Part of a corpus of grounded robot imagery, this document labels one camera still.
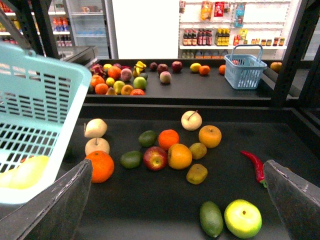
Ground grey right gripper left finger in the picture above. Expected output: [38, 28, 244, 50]
[0, 159, 93, 240]

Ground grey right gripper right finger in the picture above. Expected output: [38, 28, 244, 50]
[263, 159, 320, 240]

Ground yellow lemon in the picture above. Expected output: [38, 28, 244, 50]
[8, 155, 49, 190]
[189, 62, 202, 73]
[0, 168, 18, 189]

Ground large light blue basket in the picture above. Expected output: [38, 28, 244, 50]
[0, 9, 93, 213]

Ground black metal shelf rack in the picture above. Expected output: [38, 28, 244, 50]
[0, 0, 320, 240]

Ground left drinks shelf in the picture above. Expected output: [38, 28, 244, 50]
[0, 0, 72, 58]

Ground red chili pepper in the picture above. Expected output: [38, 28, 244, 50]
[240, 150, 267, 188]

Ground bright green apple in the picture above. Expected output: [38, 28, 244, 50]
[224, 199, 262, 239]

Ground large orange front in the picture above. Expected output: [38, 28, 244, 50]
[85, 150, 115, 184]

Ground pale pear left lower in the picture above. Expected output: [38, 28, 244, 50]
[84, 137, 110, 155]

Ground green lime front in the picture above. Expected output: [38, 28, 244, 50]
[199, 201, 224, 238]

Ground green lime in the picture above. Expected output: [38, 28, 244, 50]
[138, 130, 158, 148]
[199, 201, 224, 238]

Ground green avocado centre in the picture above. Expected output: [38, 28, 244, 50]
[120, 150, 143, 169]

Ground pale pear left upper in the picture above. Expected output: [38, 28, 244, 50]
[83, 118, 108, 139]

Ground brown kiwi lower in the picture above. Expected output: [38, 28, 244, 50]
[186, 163, 208, 185]

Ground brown kiwi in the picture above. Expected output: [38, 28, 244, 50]
[186, 163, 208, 185]
[189, 142, 207, 160]

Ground yellow orange apple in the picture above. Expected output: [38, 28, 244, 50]
[198, 125, 222, 149]

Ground brown kiwi upper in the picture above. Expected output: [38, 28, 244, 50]
[189, 142, 207, 160]

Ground red apple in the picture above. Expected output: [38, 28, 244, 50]
[171, 61, 183, 74]
[143, 146, 168, 171]

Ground green lime upper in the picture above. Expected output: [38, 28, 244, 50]
[138, 130, 158, 148]

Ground pale pear with stem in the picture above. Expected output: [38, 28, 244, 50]
[180, 110, 203, 131]

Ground small orange mandarin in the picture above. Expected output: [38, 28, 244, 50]
[158, 129, 180, 151]

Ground small blue basket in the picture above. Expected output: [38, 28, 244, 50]
[224, 44, 268, 90]

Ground pink dragon fruit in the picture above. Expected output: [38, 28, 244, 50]
[89, 63, 106, 77]

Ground far green apple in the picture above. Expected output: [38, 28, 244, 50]
[133, 76, 147, 90]

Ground far mandarin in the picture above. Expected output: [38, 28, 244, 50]
[199, 65, 211, 76]

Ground glass freezer chest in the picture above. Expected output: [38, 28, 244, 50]
[57, 46, 98, 68]

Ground far peach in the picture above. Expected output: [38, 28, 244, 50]
[159, 71, 172, 84]

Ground far red apple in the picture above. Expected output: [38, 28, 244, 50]
[171, 61, 183, 74]

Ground white wall product display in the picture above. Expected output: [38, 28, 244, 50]
[178, 0, 299, 60]

